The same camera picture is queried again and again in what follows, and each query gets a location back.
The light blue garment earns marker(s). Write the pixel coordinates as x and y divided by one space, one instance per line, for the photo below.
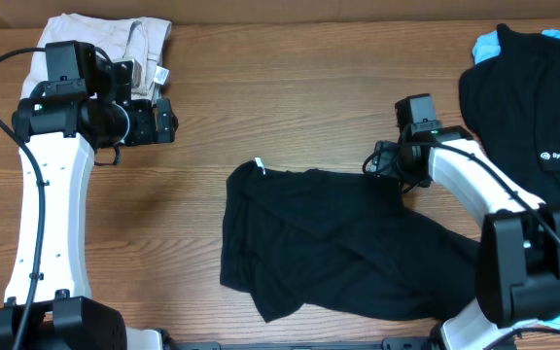
486 46

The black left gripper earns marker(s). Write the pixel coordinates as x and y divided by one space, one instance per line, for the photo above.
145 131

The black garment with logo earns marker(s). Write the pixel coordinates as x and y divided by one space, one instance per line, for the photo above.
533 107

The black t-shirt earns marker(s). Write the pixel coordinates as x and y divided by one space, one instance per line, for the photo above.
341 241

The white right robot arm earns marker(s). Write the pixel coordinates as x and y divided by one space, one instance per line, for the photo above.
517 274

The beige folded trousers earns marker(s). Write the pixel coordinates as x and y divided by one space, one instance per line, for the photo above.
139 38

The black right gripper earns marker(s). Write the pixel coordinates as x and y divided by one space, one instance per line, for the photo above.
382 160

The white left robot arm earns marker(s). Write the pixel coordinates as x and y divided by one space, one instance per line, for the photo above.
83 106

